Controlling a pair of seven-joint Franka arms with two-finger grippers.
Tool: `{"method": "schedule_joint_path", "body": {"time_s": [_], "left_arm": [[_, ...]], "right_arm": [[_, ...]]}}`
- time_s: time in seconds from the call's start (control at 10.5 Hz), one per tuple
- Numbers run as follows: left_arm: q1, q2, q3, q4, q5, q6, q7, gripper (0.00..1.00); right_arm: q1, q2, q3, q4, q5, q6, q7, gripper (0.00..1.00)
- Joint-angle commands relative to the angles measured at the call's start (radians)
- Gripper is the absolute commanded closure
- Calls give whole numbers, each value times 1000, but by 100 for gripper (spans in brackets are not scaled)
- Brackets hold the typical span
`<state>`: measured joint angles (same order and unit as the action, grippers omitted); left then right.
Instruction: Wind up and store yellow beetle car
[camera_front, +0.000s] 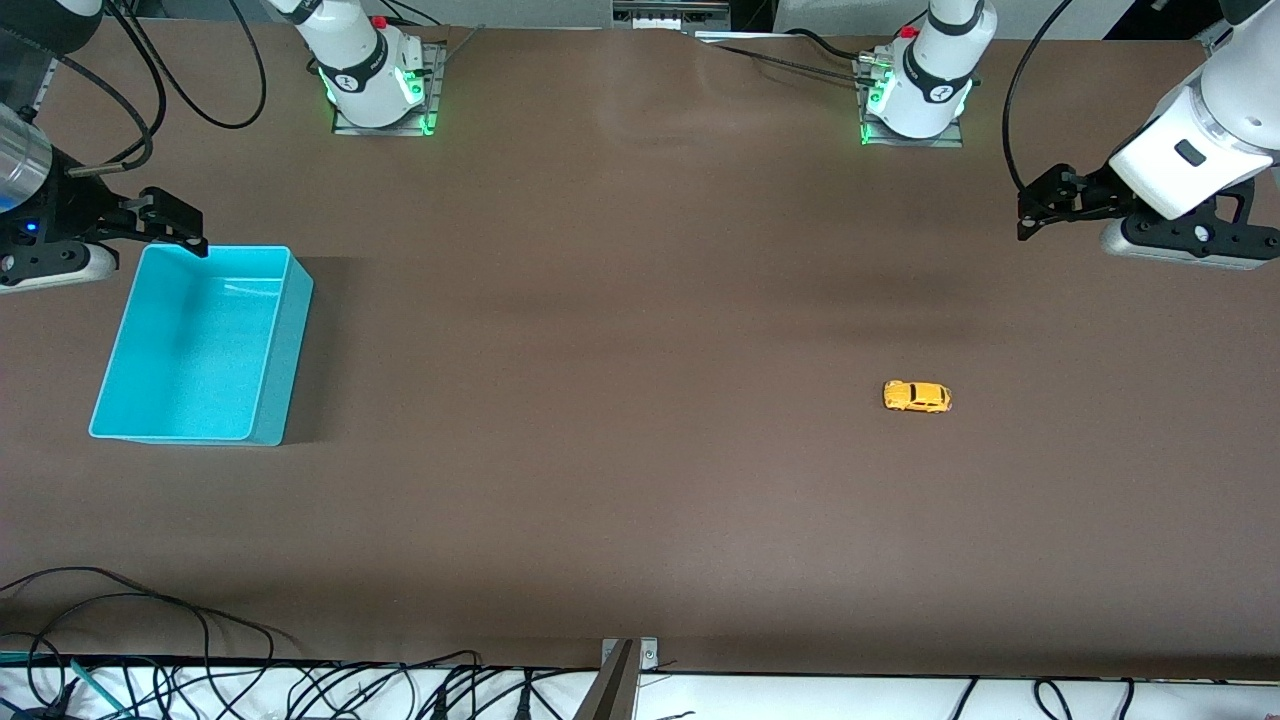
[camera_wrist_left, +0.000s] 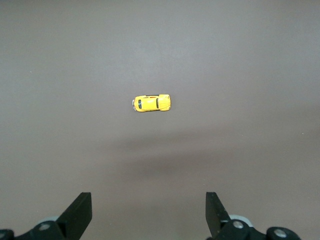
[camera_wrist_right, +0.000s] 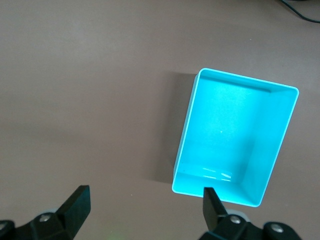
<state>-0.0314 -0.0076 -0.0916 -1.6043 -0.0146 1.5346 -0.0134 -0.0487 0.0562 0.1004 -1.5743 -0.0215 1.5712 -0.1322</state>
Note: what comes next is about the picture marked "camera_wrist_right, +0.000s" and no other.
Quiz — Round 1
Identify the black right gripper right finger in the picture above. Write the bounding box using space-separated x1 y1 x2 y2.
199 186 305 240

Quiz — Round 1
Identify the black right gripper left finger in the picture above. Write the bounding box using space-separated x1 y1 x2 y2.
0 184 91 240

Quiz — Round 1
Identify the teal plastic bin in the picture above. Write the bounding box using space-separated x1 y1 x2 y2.
171 67 300 208

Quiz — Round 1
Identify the thin black cable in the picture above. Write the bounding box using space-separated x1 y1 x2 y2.
279 0 320 24

